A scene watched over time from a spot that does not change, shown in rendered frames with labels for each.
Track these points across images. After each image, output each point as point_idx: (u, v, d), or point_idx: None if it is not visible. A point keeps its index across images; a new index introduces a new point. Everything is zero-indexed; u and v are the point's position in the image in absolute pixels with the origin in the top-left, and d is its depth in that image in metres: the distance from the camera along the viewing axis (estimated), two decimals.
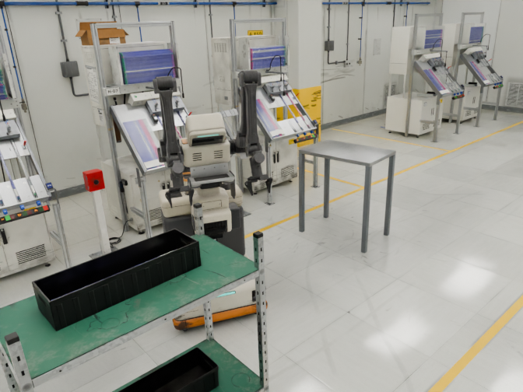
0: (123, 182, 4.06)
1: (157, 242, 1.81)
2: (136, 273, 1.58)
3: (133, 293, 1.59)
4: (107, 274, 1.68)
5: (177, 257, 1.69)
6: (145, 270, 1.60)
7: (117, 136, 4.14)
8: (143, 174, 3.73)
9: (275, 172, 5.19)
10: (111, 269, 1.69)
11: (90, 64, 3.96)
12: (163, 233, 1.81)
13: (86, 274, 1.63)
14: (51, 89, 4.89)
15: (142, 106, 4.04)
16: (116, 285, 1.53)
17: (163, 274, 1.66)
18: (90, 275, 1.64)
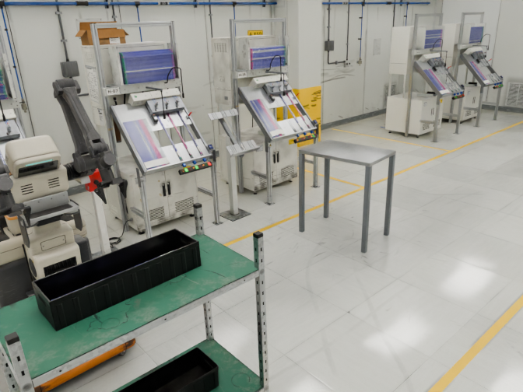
0: None
1: (157, 242, 1.81)
2: (136, 273, 1.58)
3: (133, 293, 1.59)
4: (107, 274, 1.68)
5: (177, 257, 1.69)
6: (145, 270, 1.60)
7: (117, 136, 4.14)
8: (143, 174, 3.73)
9: (275, 172, 5.19)
10: (111, 269, 1.69)
11: (90, 64, 3.96)
12: (163, 233, 1.81)
13: (86, 274, 1.63)
14: (51, 89, 4.89)
15: (142, 106, 4.04)
16: (116, 285, 1.53)
17: (163, 274, 1.66)
18: (90, 275, 1.64)
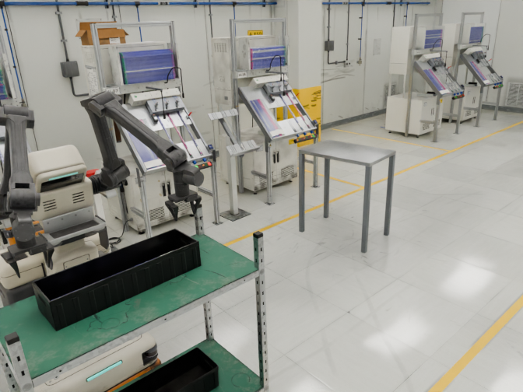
0: (123, 182, 4.06)
1: (157, 242, 1.81)
2: (136, 273, 1.58)
3: (133, 293, 1.59)
4: (107, 274, 1.68)
5: (177, 257, 1.69)
6: (145, 270, 1.60)
7: (117, 136, 4.14)
8: (143, 174, 3.73)
9: (275, 172, 5.19)
10: (111, 269, 1.69)
11: (90, 64, 3.96)
12: (163, 233, 1.81)
13: (86, 274, 1.63)
14: (51, 89, 4.89)
15: (142, 106, 4.04)
16: (116, 285, 1.53)
17: (163, 274, 1.66)
18: (90, 275, 1.64)
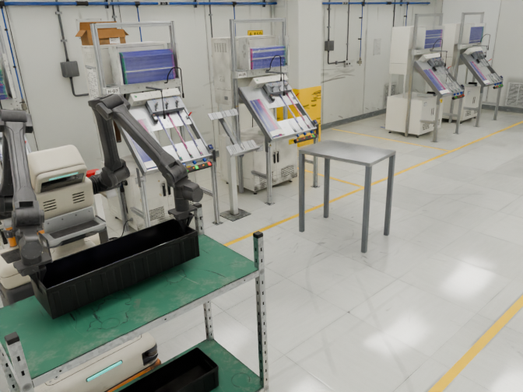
0: (123, 182, 4.06)
1: (156, 232, 1.79)
2: (134, 262, 1.56)
3: (131, 282, 1.57)
4: (104, 264, 1.67)
5: (176, 246, 1.67)
6: (142, 259, 1.58)
7: (117, 136, 4.14)
8: (143, 174, 3.73)
9: (275, 172, 5.19)
10: (109, 258, 1.68)
11: (90, 64, 3.96)
12: (161, 223, 1.80)
13: (84, 262, 1.61)
14: (51, 89, 4.89)
15: (142, 106, 4.04)
16: (114, 274, 1.52)
17: (161, 264, 1.64)
18: (88, 264, 1.62)
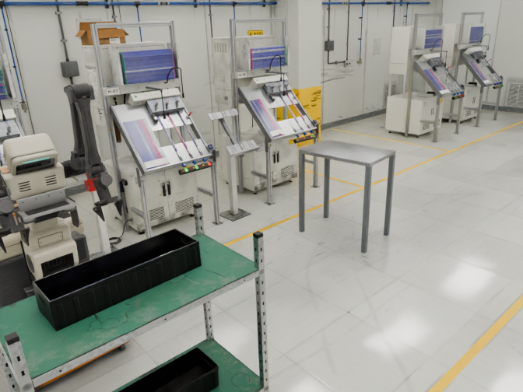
0: (123, 182, 4.06)
1: (157, 242, 1.81)
2: (136, 273, 1.58)
3: (133, 293, 1.59)
4: (107, 274, 1.68)
5: (177, 257, 1.69)
6: (145, 270, 1.60)
7: (117, 136, 4.14)
8: (143, 174, 3.73)
9: (275, 172, 5.19)
10: (111, 269, 1.69)
11: (90, 64, 3.96)
12: (163, 233, 1.81)
13: (86, 274, 1.63)
14: (51, 89, 4.89)
15: (142, 106, 4.04)
16: (116, 285, 1.53)
17: (163, 274, 1.66)
18: (90, 275, 1.64)
